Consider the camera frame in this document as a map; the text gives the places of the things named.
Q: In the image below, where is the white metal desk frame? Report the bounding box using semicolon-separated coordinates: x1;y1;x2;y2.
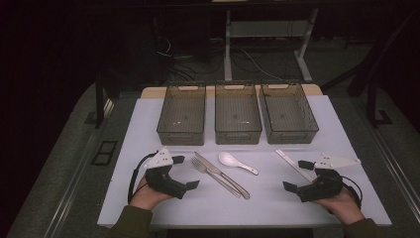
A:
223;8;320;83

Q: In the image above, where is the black floor cable bundle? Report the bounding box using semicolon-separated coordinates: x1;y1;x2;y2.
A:
157;33;227;83

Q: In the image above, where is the white floor cable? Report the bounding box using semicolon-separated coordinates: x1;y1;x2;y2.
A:
242;49;283;81

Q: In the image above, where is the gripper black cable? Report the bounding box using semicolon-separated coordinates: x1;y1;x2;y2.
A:
341;175;364;210
127;151;159;204

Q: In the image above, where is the person's left hand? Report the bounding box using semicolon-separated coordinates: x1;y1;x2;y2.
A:
129;177;172;211

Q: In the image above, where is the white plastic spoon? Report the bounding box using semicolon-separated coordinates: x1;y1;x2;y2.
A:
218;151;260;177

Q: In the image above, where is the steel fork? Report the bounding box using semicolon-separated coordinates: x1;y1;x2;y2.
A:
190;156;243;199

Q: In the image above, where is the person's right hand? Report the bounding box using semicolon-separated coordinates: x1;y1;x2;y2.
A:
311;178;366;226

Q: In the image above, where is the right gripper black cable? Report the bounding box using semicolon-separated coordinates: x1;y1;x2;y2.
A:
341;175;364;210

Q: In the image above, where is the steel table knife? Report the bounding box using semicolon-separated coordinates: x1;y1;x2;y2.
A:
193;151;252;200

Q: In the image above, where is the smoky clear plastic bin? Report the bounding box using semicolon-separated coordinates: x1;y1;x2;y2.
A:
156;82;207;147
214;81;263;146
260;81;320;145

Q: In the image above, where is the black metal stand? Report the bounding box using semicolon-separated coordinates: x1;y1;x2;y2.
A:
366;82;394;128

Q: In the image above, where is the white board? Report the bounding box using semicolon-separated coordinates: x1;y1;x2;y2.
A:
97;94;393;229

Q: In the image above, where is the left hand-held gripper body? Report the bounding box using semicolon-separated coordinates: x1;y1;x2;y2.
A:
144;147;188;200

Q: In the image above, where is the white chopstick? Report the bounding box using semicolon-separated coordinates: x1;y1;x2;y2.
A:
274;149;313;183
276;148;315;182

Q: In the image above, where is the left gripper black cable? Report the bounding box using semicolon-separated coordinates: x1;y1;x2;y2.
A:
127;151;159;204

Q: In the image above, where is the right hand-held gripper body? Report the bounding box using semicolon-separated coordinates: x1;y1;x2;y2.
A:
296;152;362;203

